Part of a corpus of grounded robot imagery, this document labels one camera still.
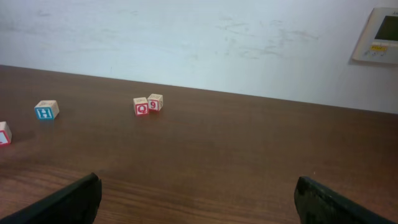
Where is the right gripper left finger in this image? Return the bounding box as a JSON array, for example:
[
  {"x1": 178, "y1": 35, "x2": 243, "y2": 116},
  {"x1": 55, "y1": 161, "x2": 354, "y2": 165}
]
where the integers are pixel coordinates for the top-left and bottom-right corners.
[{"x1": 1, "y1": 173, "x2": 102, "y2": 224}]

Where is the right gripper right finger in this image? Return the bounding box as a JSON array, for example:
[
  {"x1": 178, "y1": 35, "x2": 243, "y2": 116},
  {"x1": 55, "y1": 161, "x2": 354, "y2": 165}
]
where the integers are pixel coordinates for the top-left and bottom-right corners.
[{"x1": 294, "y1": 176, "x2": 394, "y2": 224}]

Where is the block with blue side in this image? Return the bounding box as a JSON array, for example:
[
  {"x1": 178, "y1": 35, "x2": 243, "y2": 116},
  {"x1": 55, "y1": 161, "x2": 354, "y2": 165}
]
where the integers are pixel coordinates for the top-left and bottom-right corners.
[{"x1": 34, "y1": 100, "x2": 60, "y2": 120}]

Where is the block with N red side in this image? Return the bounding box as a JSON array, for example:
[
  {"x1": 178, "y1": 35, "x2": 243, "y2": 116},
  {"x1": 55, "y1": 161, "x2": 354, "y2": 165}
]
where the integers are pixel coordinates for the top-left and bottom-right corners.
[{"x1": 0, "y1": 121, "x2": 12, "y2": 146}]

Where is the block red side far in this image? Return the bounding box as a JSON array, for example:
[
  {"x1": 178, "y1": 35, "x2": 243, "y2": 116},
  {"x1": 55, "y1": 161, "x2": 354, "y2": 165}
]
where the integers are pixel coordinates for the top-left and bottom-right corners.
[{"x1": 133, "y1": 97, "x2": 149, "y2": 116}]

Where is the farthest block red side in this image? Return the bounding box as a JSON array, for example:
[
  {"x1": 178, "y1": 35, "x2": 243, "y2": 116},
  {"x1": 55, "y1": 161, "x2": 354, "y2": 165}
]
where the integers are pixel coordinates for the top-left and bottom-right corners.
[{"x1": 147, "y1": 93, "x2": 164, "y2": 111}]

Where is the wall thermostat panel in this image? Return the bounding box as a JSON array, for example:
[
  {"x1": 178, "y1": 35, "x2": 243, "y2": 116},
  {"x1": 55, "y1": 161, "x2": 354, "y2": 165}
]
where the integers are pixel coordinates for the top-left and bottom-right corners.
[{"x1": 352, "y1": 7, "x2": 397, "y2": 65}]

